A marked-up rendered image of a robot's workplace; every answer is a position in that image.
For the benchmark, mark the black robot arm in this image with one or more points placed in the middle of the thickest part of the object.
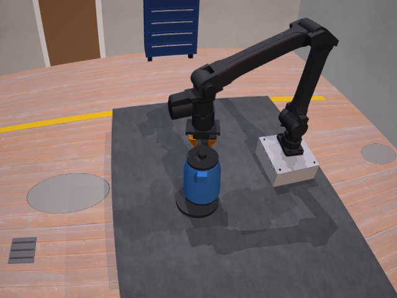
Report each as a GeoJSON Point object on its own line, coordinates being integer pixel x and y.
{"type": "Point", "coordinates": [210, 79]}

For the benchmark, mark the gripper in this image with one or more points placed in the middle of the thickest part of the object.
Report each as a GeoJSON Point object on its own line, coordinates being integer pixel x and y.
{"type": "Point", "coordinates": [203, 128]}

